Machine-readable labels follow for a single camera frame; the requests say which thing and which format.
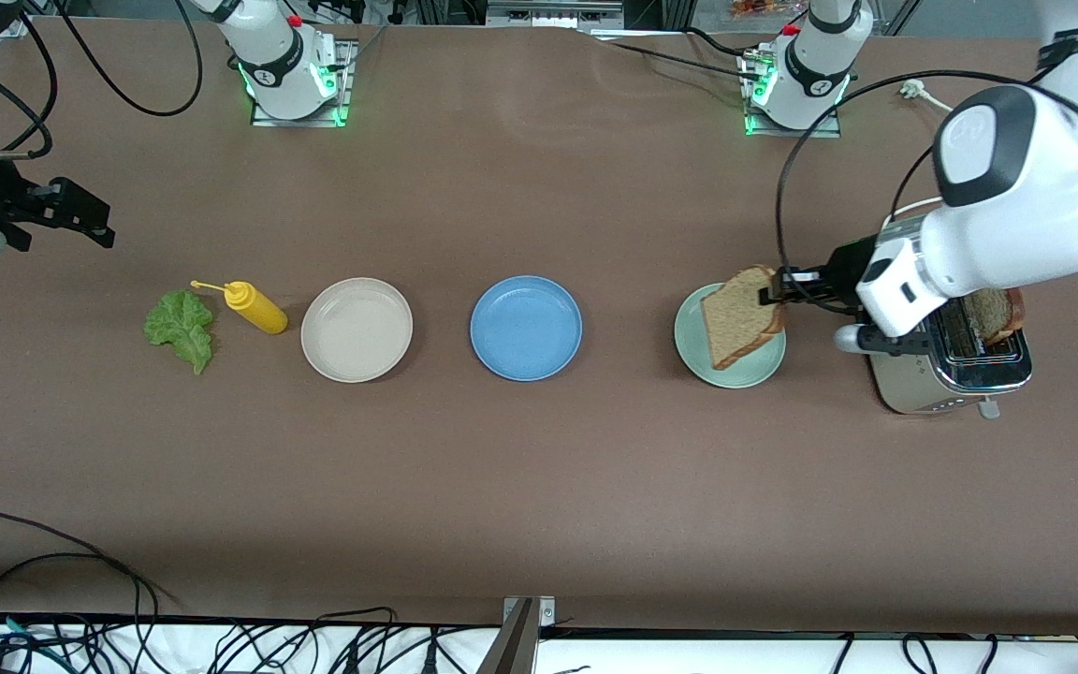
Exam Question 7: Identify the grey metal box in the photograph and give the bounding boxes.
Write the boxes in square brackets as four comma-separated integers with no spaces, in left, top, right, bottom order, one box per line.
[486,0,626,29]

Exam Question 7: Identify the yellow squeeze bottle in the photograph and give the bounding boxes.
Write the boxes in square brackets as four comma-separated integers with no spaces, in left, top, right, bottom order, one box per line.
[190,279,289,335]

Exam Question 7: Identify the beige white plate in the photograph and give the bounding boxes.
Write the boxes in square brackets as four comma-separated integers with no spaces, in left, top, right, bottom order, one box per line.
[300,277,414,384]

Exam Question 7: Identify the silver beige toaster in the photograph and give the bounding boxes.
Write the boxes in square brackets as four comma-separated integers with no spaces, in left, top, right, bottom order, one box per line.
[867,286,1034,419]

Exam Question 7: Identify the thin black base cable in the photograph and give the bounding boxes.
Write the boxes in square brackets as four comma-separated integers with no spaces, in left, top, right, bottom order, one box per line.
[338,23,388,74]

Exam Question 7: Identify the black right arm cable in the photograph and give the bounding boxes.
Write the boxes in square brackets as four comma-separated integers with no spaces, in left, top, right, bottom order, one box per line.
[0,0,205,158]

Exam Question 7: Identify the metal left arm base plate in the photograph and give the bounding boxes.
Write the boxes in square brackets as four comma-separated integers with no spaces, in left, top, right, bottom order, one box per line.
[743,51,844,139]

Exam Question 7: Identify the white toaster power cord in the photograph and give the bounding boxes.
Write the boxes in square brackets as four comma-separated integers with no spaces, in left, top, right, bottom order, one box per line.
[887,79,956,226]

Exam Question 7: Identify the light green plate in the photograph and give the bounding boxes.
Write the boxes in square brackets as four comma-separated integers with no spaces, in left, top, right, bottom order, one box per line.
[674,283,787,389]

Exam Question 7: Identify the green lettuce leaf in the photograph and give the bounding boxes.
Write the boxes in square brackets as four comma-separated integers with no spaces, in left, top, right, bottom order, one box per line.
[143,288,216,376]

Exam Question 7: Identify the brown bread slice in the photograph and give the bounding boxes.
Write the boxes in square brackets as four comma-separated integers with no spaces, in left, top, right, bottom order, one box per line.
[700,265,788,371]
[960,287,1027,345]

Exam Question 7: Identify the dark metal beam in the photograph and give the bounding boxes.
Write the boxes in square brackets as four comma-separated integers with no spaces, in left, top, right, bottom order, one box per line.
[475,599,540,674]

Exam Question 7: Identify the black floor cable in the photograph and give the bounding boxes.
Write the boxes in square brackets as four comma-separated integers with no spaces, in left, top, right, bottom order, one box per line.
[829,632,998,674]
[0,510,180,605]
[0,552,161,674]
[211,607,465,674]

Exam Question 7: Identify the small metal table bracket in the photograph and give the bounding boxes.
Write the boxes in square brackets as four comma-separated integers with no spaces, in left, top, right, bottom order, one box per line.
[502,596,556,626]

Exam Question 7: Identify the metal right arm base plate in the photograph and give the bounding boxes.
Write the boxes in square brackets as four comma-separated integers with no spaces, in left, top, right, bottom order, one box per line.
[249,37,355,128]

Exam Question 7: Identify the blue plate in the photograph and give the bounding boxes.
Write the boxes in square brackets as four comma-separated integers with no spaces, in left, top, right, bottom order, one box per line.
[470,275,584,382]

